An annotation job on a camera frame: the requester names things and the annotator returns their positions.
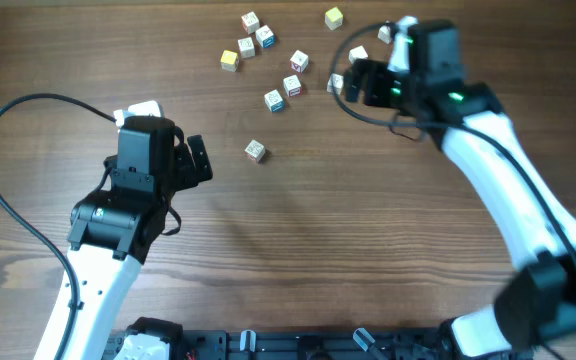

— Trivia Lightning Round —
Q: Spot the number four wooden block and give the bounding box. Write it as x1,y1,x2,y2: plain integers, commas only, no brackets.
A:
327,73,344,95

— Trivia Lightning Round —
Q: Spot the cat picture red block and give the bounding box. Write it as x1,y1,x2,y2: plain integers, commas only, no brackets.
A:
245,140,266,163

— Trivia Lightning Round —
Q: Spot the bird picture red block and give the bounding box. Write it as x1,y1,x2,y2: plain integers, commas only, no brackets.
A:
283,75,302,97

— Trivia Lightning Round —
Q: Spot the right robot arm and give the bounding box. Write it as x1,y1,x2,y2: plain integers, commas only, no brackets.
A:
334,17,576,359

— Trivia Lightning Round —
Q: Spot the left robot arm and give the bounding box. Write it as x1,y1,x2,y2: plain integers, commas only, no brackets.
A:
35,116,213,359

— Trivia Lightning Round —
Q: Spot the white block red side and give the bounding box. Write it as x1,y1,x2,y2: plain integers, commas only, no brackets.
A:
348,46,368,64

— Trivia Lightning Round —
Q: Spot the white block far right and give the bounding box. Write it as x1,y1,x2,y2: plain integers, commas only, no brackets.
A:
377,25,393,44

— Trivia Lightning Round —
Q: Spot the key picture red A block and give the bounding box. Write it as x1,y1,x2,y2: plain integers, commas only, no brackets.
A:
290,50,309,73

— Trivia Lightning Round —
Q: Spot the yellow green top block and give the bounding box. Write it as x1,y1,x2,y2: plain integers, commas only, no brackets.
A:
324,7,344,30

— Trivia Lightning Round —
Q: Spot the ball picture blue block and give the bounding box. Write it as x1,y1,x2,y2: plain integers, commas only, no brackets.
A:
264,89,285,112

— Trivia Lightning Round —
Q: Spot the blue sided sailboat block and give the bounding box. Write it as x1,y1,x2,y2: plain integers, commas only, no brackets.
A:
255,25,276,48

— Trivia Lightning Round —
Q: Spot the snail picture wooden block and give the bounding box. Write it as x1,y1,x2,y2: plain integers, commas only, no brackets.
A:
238,37,256,59

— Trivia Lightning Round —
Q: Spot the yellow top letter block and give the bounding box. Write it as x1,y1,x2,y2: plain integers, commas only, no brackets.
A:
220,50,239,72

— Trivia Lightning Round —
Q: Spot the red sided block top left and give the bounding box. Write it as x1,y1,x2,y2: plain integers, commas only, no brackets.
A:
241,11,261,34

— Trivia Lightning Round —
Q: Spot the black right camera cable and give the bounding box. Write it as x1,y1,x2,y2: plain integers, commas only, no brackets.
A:
329,21,576,360

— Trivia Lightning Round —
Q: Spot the black camera cable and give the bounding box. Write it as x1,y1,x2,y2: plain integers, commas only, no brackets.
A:
0,92,119,360
329,21,576,360

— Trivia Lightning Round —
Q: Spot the black left camera cable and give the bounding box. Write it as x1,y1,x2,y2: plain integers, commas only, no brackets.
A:
0,92,119,360

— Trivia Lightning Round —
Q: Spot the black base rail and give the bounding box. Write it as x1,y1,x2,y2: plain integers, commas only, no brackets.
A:
102,316,534,360

